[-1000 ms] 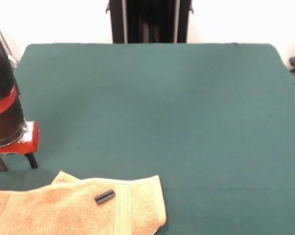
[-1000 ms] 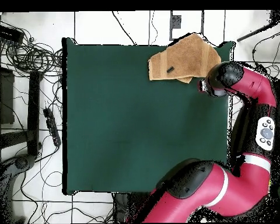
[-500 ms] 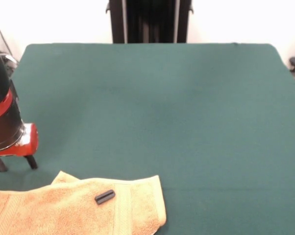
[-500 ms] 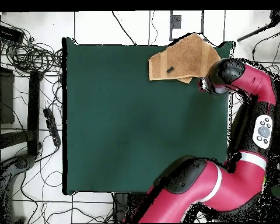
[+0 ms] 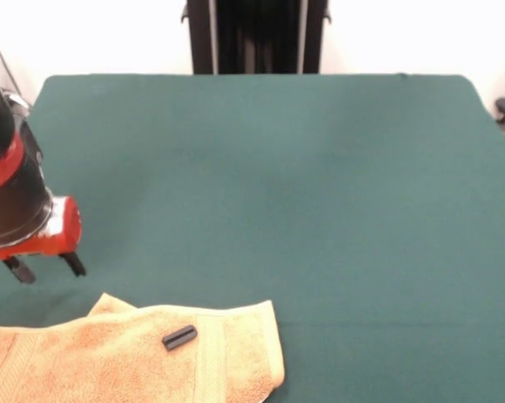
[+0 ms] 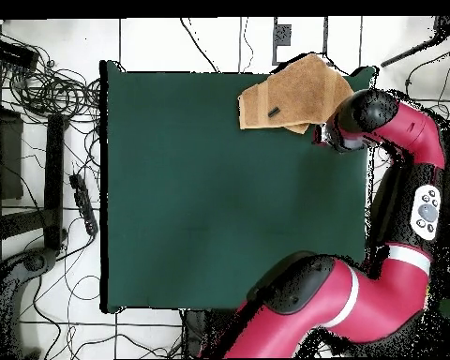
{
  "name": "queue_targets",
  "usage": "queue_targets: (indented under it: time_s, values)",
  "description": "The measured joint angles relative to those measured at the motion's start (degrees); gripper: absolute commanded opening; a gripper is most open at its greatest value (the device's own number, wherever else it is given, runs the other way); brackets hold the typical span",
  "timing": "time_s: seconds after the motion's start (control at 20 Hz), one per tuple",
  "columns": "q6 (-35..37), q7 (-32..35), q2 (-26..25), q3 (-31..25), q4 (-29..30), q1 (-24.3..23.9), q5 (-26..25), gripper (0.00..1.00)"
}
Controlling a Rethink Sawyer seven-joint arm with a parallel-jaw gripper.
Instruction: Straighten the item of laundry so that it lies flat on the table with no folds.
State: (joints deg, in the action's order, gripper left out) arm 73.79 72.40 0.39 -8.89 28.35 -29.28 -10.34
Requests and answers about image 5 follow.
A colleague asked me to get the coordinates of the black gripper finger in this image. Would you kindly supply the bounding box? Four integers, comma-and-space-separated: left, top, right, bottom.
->
62, 250, 87, 278
3, 254, 37, 285

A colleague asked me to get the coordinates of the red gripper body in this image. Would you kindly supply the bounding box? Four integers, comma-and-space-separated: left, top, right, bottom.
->
0, 195, 84, 262

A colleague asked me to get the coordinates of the tan terry towel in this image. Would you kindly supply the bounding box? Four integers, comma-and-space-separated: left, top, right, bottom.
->
0, 292, 286, 403

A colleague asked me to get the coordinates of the small black rubber pad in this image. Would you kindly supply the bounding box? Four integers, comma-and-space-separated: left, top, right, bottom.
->
161, 324, 198, 352

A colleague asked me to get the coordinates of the dark green table cloth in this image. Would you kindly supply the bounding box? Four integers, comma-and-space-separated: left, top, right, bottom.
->
0, 74, 505, 403

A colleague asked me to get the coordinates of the black equipment with cables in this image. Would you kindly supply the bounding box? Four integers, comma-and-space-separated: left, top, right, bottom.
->
3, 90, 32, 125

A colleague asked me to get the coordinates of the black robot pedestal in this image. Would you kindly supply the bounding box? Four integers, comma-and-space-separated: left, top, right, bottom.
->
179, 0, 333, 76

